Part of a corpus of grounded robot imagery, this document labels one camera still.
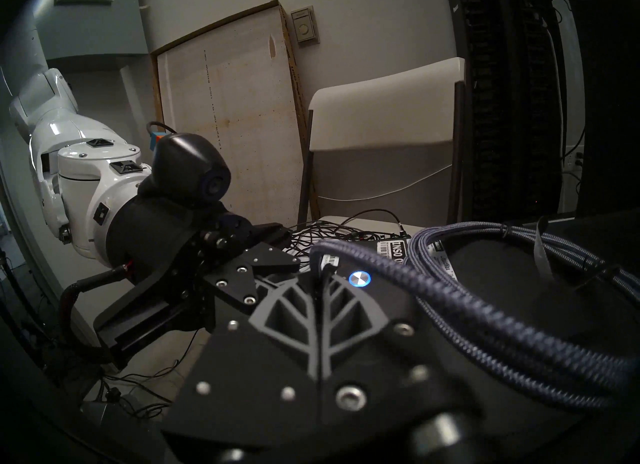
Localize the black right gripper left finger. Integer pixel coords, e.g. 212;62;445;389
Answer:
162;274;322;436

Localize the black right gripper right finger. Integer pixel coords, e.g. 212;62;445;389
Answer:
320;274;483;419

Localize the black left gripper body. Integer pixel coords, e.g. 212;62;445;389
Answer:
92;178;261;370

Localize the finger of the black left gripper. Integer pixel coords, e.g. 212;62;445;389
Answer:
202;246;302;317
215;216;293;255

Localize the grey braided USB cable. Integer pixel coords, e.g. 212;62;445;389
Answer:
310;221;640;411

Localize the black workstation tower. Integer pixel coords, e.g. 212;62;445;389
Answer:
280;211;640;464

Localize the cream board with wooden edge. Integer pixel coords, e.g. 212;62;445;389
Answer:
151;0;321;225

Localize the cream folding chair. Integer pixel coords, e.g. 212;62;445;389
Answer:
297;57;468;239

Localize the black server rack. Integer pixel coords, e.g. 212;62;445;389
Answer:
442;0;640;225

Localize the tangle of thin black cables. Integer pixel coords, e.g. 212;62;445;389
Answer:
282;208;412;271

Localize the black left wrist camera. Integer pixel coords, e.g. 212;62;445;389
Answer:
137;132;232;210

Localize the black left wrist cable hose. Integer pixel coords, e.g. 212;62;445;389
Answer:
58;262;137;365

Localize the beige wall plate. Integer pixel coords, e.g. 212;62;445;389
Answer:
291;6;321;45

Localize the wall power outlet box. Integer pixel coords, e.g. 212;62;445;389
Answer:
561;143;586;175

